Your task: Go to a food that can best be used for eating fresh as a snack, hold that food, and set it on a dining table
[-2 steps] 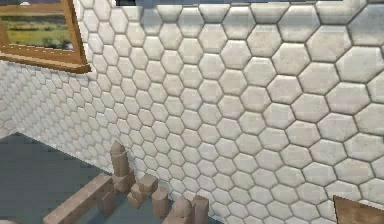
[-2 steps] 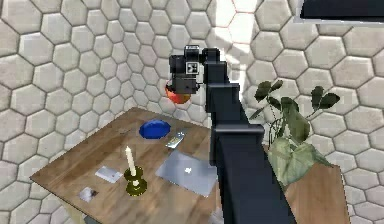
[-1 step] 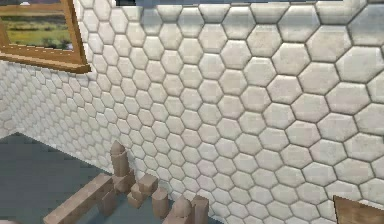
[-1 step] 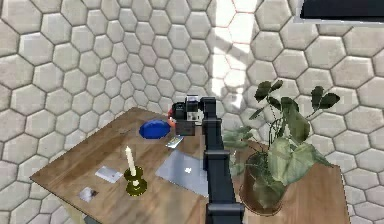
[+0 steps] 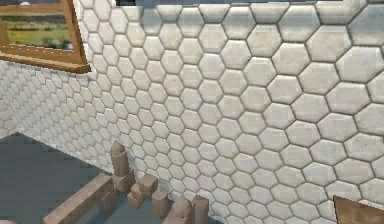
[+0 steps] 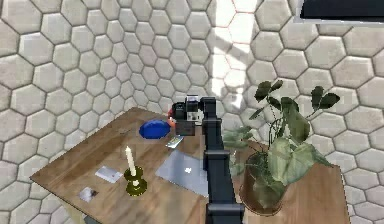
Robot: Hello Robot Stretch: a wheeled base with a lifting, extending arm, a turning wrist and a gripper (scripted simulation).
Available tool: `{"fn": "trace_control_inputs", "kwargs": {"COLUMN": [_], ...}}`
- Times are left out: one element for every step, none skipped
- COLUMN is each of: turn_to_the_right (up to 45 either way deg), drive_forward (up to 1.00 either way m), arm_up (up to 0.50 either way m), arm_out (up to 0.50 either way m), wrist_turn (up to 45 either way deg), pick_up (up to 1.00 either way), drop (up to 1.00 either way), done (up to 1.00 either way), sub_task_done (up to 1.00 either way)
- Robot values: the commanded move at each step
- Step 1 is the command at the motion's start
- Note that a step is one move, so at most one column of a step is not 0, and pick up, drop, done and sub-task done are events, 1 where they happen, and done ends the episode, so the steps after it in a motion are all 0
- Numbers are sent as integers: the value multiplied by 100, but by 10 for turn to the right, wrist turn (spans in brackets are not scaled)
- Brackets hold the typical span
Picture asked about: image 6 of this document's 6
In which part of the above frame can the white candle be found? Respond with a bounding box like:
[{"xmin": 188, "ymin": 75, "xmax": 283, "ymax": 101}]
[{"xmin": 124, "ymin": 145, "xmax": 140, "ymax": 188}]

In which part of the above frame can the grey closed laptop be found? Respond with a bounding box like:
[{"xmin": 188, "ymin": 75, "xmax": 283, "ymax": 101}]
[{"xmin": 154, "ymin": 148, "xmax": 210, "ymax": 198}]

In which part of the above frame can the blue bowl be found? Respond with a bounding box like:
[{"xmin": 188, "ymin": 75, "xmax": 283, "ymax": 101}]
[{"xmin": 138, "ymin": 119, "xmax": 172, "ymax": 140}]

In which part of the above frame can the small grey flat item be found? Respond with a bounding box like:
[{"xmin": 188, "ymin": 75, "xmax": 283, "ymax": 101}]
[{"xmin": 78, "ymin": 186, "xmax": 100, "ymax": 204}]

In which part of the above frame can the brown wooden table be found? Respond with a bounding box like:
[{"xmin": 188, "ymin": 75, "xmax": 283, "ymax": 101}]
[{"xmin": 29, "ymin": 106, "xmax": 352, "ymax": 224}]

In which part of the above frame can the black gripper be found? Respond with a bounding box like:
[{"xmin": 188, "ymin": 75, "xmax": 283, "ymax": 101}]
[{"xmin": 171, "ymin": 101, "xmax": 197, "ymax": 137}]

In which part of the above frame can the white flat card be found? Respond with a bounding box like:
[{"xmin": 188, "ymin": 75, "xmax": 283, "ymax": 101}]
[{"xmin": 94, "ymin": 165, "xmax": 124, "ymax": 184}]

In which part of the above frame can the dark window white frame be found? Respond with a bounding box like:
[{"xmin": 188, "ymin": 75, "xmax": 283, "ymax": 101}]
[{"xmin": 293, "ymin": 0, "xmax": 384, "ymax": 25}]

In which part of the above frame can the green house plant brown pot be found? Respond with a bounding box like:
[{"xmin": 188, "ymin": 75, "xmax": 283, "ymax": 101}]
[{"xmin": 221, "ymin": 79, "xmax": 342, "ymax": 217}]

